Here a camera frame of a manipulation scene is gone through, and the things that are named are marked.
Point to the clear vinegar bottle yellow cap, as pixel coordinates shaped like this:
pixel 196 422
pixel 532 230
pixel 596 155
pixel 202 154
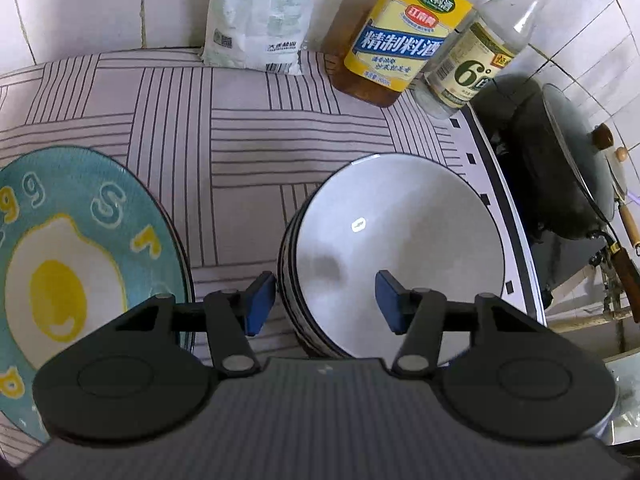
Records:
pixel 465 70

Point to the wooden stand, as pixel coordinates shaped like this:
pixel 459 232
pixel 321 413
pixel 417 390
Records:
pixel 585 322

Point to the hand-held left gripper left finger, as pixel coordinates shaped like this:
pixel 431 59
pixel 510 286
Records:
pixel 260 305

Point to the rabbit print plate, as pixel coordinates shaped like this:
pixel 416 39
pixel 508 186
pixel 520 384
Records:
pixel 188 282

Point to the black wok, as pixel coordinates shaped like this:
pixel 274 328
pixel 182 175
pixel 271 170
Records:
pixel 540 160

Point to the glass wok lid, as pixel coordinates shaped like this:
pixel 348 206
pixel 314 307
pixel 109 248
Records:
pixel 575 145

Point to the blue fried egg plate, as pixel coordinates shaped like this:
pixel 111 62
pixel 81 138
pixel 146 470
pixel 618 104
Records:
pixel 100 220

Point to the striped table cover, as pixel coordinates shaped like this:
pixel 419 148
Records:
pixel 240 135

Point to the white salt bag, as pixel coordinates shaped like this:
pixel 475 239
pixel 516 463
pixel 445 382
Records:
pixel 255 20

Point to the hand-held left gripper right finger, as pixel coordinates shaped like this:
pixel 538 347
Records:
pixel 390 305

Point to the white bowl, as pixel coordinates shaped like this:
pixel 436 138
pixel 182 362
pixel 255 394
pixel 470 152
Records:
pixel 290 305
pixel 282 290
pixel 400 220

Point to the yellow label cooking wine bottle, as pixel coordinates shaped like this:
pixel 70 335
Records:
pixel 400 40

